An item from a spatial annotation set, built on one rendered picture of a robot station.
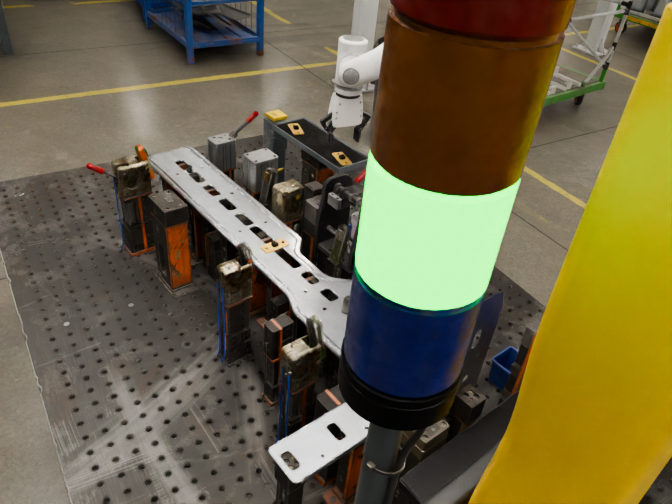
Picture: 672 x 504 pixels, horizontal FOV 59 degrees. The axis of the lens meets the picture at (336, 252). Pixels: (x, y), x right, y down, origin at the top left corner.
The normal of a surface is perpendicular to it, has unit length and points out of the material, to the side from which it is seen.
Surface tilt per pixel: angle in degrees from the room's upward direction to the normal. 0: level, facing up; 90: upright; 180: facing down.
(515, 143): 90
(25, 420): 0
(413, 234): 90
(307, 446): 0
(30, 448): 0
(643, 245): 90
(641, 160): 90
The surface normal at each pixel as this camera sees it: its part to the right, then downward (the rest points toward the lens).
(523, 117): 0.55, 0.54
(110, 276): 0.09, -0.80
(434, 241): -0.20, 0.57
